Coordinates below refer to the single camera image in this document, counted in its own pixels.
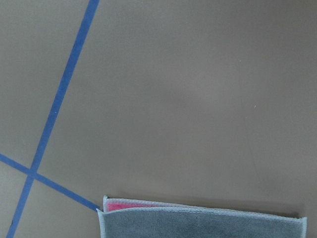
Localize pink and grey towel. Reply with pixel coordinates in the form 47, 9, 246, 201
97, 196, 307, 238

